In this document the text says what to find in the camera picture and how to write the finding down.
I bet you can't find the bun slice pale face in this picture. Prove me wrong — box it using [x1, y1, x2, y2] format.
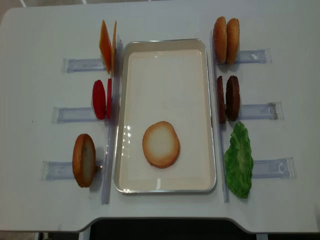
[142, 121, 180, 169]

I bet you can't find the red tomato slice right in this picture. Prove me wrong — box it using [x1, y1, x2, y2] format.
[106, 78, 112, 119]

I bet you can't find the red tomato slice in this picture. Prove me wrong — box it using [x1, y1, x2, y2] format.
[106, 78, 112, 119]
[92, 79, 106, 120]

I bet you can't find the red tomato slice left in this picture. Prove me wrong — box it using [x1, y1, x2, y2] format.
[92, 79, 106, 120]

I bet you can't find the brown meat patty left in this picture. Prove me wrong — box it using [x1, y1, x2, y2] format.
[216, 76, 226, 124]

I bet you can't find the brown meat patty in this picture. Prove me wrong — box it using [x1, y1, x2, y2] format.
[216, 76, 226, 124]
[225, 75, 240, 122]

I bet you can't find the brown meat patty right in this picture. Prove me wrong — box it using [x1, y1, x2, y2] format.
[225, 75, 240, 122]

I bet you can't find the green lettuce leaf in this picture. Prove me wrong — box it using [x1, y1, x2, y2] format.
[224, 121, 254, 199]

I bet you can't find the orange cheese slice right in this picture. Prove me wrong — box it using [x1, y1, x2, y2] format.
[111, 21, 117, 76]

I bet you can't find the orange cheese slice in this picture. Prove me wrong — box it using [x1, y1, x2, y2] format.
[99, 20, 112, 74]
[111, 21, 117, 76]

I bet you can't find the orange cheese slice left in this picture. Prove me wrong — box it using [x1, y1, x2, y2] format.
[99, 20, 112, 74]

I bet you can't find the white rectangular metal tray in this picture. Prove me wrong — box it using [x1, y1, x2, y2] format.
[114, 38, 217, 194]

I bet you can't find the brown bun slice left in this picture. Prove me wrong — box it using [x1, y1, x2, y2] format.
[72, 133, 96, 188]

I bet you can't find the golden bun top left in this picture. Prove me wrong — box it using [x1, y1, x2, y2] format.
[212, 16, 227, 64]

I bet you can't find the golden bun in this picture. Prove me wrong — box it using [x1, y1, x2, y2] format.
[226, 18, 240, 65]
[212, 16, 227, 64]

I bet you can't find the golden bun top right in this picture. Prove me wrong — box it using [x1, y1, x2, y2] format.
[226, 18, 240, 65]

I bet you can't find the long clear rail left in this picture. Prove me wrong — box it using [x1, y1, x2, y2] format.
[101, 35, 124, 205]

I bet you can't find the long clear rail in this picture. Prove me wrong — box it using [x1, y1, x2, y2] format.
[101, 35, 124, 205]
[210, 29, 230, 203]

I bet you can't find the long clear rail right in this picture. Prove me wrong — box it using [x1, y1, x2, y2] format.
[210, 29, 230, 203]

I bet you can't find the clear holder rail middle left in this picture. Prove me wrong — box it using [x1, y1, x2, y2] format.
[51, 107, 99, 124]

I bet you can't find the clear holder rail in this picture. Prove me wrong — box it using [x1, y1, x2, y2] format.
[51, 107, 99, 124]
[237, 101, 284, 120]
[40, 161, 75, 181]
[252, 157, 296, 179]
[235, 48, 272, 64]
[63, 58, 106, 73]

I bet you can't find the clear holder rail top left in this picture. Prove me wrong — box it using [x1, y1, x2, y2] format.
[63, 58, 106, 73]

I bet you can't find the clear holder rail bottom left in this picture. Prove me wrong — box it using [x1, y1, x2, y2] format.
[40, 161, 75, 181]

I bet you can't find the clear holder rail middle right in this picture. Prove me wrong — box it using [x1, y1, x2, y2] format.
[237, 101, 284, 120]

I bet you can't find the clear holder rail top right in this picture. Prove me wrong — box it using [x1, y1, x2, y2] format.
[235, 48, 272, 64]

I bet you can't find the clear holder rail bottom right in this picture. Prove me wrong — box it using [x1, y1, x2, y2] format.
[252, 157, 296, 179]

